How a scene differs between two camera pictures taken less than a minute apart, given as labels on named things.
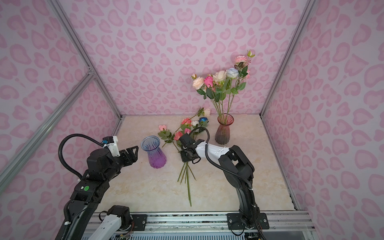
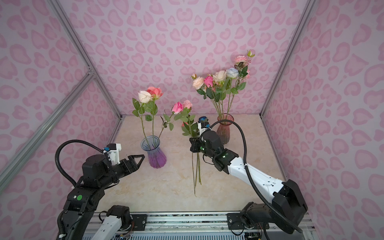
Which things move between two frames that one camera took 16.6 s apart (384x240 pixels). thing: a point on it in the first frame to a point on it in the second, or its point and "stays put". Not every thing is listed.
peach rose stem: x=198 y=83 stays put
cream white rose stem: x=220 y=76 stays put
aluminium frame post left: x=82 y=50 stays put
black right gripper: x=183 y=158 to x=194 y=145
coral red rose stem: x=184 y=122 to x=153 y=92
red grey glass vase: x=222 y=135 stays put
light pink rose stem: x=241 y=62 stays put
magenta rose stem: x=178 y=135 to x=176 y=108
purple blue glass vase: x=151 y=143 stays put
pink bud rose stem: x=166 y=135 to x=192 y=131
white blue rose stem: x=231 y=73 stays put
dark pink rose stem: x=208 y=81 stays put
